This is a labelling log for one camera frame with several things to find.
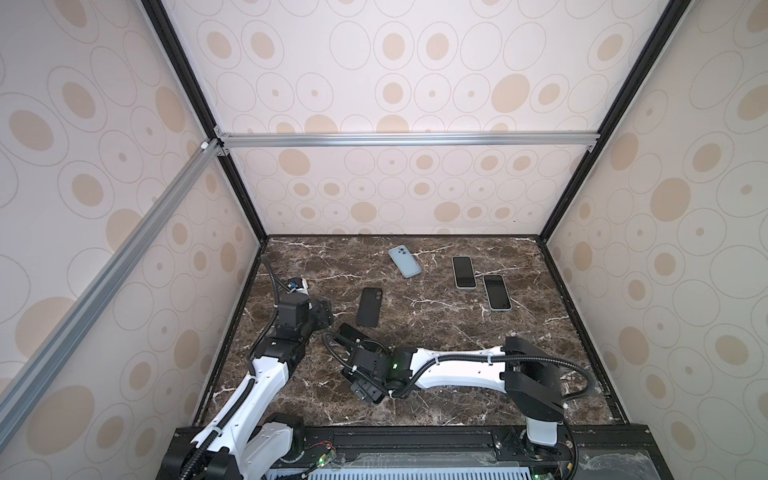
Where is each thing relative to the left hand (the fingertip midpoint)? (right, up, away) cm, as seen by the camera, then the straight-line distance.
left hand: (328, 299), depth 83 cm
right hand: (+12, -21, -1) cm, 24 cm away
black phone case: (+10, -5, +17) cm, 21 cm away
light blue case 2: (+41, +6, +26) cm, 48 cm away
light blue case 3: (+58, +1, +20) cm, 61 cm away
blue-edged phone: (+54, -1, +20) cm, 58 cm away
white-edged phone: (+45, +6, +29) cm, 54 cm away
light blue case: (+23, +11, +30) cm, 39 cm away
